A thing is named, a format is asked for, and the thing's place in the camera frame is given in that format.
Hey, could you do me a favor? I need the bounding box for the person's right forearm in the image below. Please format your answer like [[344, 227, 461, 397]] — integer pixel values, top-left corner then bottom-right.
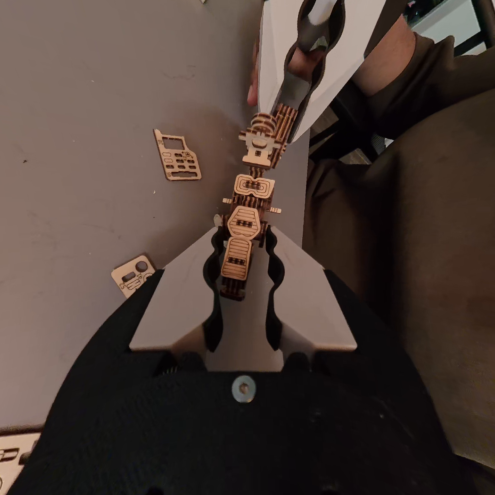
[[350, 15, 495, 138]]

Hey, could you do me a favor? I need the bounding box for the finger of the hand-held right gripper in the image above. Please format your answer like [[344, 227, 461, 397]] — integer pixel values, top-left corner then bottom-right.
[[292, 0, 403, 144], [258, 0, 310, 113]]

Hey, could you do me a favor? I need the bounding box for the grey desk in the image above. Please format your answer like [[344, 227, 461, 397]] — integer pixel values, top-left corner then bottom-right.
[[0, 0, 311, 438]]

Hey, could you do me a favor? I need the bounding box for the wooden motorcycle model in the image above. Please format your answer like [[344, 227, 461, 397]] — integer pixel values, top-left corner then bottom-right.
[[220, 104, 299, 301]]

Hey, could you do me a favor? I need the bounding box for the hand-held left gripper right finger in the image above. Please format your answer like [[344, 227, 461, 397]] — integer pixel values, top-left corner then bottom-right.
[[265, 227, 358, 352]]

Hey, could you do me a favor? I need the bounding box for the large wooden part sheet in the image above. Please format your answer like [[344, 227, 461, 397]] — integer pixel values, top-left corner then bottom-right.
[[0, 431, 41, 495]]

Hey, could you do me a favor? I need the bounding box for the wooden part sheet with holes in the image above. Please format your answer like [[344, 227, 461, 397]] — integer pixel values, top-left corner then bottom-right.
[[111, 254, 156, 299]]

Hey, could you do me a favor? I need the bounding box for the person's right hand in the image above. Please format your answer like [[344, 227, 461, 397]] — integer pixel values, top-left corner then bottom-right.
[[247, 39, 260, 110]]

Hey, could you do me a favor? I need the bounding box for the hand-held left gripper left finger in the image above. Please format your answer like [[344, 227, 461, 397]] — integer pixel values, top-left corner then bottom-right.
[[129, 226, 226, 352]]

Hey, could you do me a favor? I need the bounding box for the wooden part sheet with slots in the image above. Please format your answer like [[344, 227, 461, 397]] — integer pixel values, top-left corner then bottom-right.
[[153, 129, 202, 182]]

